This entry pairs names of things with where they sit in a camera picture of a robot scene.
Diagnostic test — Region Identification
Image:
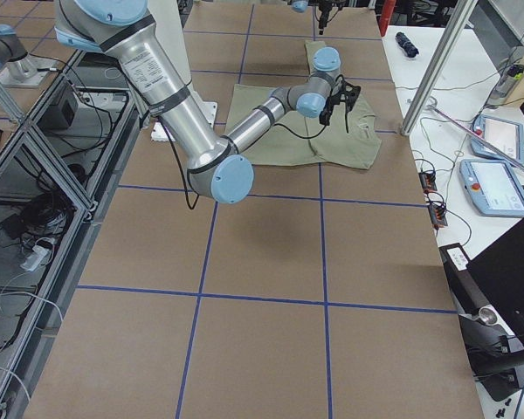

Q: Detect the black orange connector block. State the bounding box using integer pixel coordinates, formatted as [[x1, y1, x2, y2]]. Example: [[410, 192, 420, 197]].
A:
[[418, 170, 438, 193], [428, 202, 448, 230]]

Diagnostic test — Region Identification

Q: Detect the near blue teach pendant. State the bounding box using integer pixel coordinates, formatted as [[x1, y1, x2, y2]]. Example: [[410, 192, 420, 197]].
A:
[[459, 159, 524, 218]]

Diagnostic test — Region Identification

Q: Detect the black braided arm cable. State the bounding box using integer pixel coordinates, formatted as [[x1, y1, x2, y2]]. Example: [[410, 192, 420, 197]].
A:
[[272, 73, 347, 141]]

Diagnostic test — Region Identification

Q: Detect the blue teach pendant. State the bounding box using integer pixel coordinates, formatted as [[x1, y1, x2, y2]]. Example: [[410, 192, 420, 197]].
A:
[[471, 115, 524, 163], [459, 159, 524, 218]]

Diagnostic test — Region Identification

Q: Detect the white power strip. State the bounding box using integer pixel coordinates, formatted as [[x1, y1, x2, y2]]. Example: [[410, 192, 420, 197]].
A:
[[20, 244, 52, 271]]

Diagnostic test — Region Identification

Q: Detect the aluminium frame post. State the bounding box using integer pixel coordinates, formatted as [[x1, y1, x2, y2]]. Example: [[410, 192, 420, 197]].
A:
[[400, 0, 478, 136]]

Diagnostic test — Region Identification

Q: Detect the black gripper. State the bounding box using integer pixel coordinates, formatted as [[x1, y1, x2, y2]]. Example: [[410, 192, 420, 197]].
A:
[[317, 0, 343, 35], [340, 82, 361, 133]]

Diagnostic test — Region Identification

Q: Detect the far blue teach pendant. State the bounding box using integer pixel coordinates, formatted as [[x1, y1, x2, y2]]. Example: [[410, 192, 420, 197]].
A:
[[471, 115, 524, 163]]

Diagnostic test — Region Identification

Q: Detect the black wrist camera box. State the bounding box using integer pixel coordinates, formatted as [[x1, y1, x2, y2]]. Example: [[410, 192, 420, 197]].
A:
[[319, 105, 334, 127]]

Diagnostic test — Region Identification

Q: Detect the metal reacher grabber stick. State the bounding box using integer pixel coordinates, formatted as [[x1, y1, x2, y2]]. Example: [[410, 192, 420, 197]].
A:
[[425, 104, 524, 173]]

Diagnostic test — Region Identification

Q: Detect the folded dark blue umbrella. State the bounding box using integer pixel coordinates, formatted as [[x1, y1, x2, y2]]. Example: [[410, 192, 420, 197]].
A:
[[395, 31, 419, 58]]

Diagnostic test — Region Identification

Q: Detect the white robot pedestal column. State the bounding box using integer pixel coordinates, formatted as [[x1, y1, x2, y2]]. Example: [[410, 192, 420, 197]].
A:
[[148, 0, 217, 127]]

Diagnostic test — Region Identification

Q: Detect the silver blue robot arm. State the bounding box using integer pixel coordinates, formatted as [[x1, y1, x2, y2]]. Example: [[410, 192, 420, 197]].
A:
[[54, 1, 359, 203], [0, 1, 348, 70]]

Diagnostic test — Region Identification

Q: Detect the black box with label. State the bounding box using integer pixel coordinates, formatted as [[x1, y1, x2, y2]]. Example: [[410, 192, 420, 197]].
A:
[[439, 243, 489, 315]]

